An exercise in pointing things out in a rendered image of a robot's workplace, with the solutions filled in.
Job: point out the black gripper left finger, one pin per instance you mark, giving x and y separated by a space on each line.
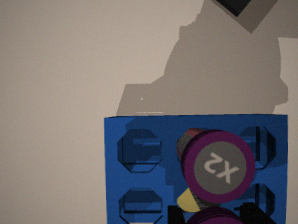
175 215

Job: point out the blue tube rack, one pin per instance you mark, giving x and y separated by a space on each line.
143 197

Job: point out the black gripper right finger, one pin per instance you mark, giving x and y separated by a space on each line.
250 213

